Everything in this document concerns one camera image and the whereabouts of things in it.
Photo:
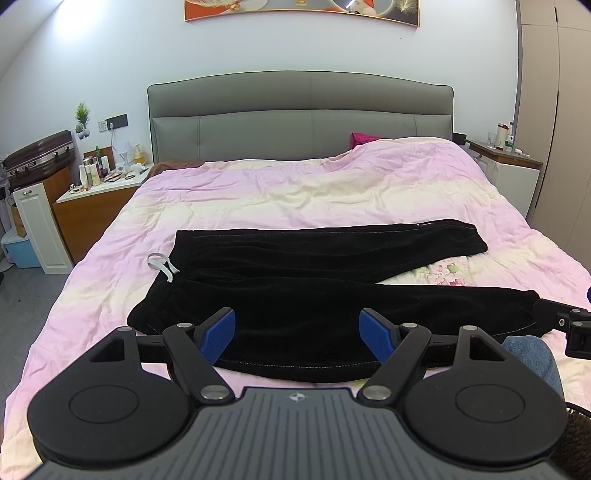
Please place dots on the white right nightstand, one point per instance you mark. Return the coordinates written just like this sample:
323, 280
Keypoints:
515, 176

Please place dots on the beige wardrobe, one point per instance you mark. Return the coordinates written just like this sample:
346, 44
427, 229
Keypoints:
553, 118

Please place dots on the white table lamp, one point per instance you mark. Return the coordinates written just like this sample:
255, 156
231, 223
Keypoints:
122, 153

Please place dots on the wooden left nightstand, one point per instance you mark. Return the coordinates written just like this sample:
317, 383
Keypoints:
84, 216

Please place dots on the black pants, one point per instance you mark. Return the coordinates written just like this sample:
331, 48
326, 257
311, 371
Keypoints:
298, 294

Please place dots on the small green potted plant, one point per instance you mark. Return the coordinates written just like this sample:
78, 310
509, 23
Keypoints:
82, 114

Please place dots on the maroon suitcase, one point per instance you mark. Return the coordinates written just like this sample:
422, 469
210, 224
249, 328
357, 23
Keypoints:
39, 160

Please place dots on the light blue storage bin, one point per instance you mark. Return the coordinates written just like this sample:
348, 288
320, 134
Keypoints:
19, 250

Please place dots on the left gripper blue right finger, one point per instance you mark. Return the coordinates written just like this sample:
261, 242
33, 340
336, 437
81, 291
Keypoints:
401, 351

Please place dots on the pink floral duvet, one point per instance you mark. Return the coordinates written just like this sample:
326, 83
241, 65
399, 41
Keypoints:
412, 180

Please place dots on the black wall socket panel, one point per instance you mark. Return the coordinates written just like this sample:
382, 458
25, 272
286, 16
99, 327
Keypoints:
116, 122

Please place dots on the magenta pillow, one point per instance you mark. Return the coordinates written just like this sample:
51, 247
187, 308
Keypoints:
358, 138

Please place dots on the framed orange wall painting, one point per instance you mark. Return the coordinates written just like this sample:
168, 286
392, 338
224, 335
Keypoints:
401, 11

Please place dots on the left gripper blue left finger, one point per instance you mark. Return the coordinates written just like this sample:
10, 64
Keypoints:
194, 349

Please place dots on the grey upholstered headboard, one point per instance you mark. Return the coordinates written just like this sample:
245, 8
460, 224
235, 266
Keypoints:
289, 114

